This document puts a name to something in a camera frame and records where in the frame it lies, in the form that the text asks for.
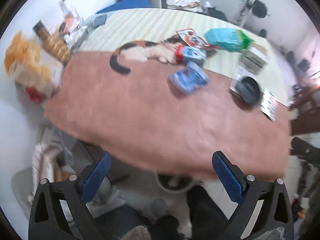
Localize white cardboard box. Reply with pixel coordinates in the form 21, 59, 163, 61
240, 43, 269, 75

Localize red blue milk carton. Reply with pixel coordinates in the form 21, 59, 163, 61
175, 45, 207, 66

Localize silver pill blister pack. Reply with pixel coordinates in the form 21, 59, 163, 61
260, 89, 278, 122

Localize blue foam mat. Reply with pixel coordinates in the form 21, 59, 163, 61
96, 0, 151, 14

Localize red white snack packet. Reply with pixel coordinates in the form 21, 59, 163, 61
176, 28, 209, 49

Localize white bag with trash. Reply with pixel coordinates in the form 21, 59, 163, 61
28, 124, 81, 204

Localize white round trash bin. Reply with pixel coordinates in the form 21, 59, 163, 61
155, 173, 196, 194

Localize grey slippers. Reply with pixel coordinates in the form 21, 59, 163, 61
150, 197, 191, 236

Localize white medicine card sleeve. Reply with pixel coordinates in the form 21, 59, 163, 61
229, 64, 252, 97

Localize yellow chip bag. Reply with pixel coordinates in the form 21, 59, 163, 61
4, 31, 63, 98

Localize teal green snack bag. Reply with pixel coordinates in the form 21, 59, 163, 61
204, 28, 253, 53

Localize dark wooden chair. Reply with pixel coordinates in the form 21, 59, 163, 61
290, 85, 319, 135

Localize gold textured bottle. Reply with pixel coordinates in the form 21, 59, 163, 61
33, 21, 71, 66

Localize blue crumpled wrapper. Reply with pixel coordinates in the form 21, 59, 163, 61
169, 61, 209, 95

